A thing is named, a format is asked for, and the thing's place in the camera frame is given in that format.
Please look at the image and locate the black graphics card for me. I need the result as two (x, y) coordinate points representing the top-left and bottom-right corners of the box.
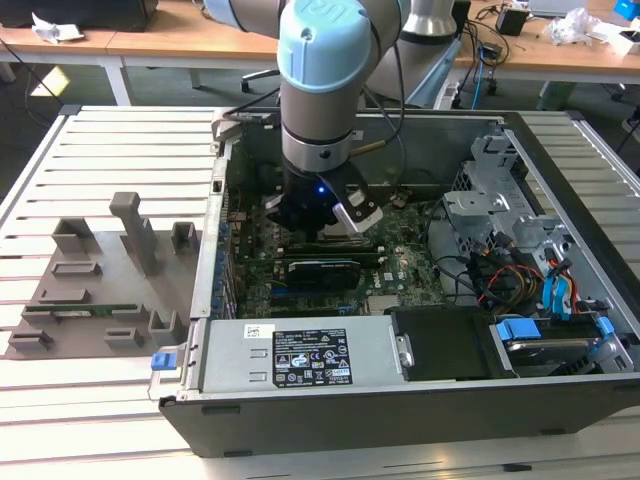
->
(284, 257), (365, 292)

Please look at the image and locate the green motherboard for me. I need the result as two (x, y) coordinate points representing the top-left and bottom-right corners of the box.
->
(227, 189), (447, 320)

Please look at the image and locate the silver chipset heatsink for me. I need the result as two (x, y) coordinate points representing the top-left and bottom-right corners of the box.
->
(367, 294), (402, 316)

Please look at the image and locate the black chair base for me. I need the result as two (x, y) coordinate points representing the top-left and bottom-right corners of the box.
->
(241, 67), (281, 94)

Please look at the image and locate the metal drive cage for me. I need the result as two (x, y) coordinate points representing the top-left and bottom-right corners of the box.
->
(442, 132), (576, 264)

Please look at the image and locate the grey power supply unit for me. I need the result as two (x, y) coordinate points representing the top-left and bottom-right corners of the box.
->
(198, 315), (404, 394)

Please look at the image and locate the white power strip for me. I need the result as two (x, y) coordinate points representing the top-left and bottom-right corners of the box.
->
(438, 82), (462, 110)

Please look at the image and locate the black plastic bay cover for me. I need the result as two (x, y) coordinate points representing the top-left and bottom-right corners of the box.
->
(388, 305), (519, 382)

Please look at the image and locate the grey parts rack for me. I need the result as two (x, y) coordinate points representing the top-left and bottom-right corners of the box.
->
(2, 191), (206, 361)

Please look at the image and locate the wooden desk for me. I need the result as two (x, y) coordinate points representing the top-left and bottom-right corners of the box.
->
(449, 0), (640, 110)
(0, 0), (281, 107)

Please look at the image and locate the black PC case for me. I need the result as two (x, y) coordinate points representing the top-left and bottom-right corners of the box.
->
(148, 107), (640, 459)

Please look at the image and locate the hard disk in blue carrier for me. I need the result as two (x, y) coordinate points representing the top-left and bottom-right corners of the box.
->
(492, 313), (617, 380)

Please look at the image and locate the small black box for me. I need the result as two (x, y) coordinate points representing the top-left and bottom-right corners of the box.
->
(494, 7), (530, 37)

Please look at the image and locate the black bag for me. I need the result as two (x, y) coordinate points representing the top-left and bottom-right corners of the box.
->
(0, 0), (160, 32)

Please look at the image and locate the crumpled white paper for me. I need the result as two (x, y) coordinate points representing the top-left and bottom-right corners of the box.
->
(30, 12), (86, 44)

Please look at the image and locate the grey laptop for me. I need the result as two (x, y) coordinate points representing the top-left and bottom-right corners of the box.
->
(528, 0), (587, 17)

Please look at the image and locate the crumpled clear plastic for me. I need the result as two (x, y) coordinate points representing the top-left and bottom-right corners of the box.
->
(542, 7), (609, 47)

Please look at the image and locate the white flat box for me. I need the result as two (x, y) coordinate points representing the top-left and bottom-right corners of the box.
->
(589, 27), (640, 57)

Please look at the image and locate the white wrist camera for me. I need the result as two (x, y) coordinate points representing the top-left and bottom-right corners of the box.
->
(319, 169), (385, 234)

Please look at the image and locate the red yellow black wire bundle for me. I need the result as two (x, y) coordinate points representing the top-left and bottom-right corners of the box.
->
(467, 244), (546, 314)

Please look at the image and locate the blue hanging cable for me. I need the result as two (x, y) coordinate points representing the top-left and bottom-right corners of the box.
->
(469, 42), (489, 109)

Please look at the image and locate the blue flat wire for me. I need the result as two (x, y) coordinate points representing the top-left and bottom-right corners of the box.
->
(541, 273), (562, 321)
(555, 273), (577, 321)

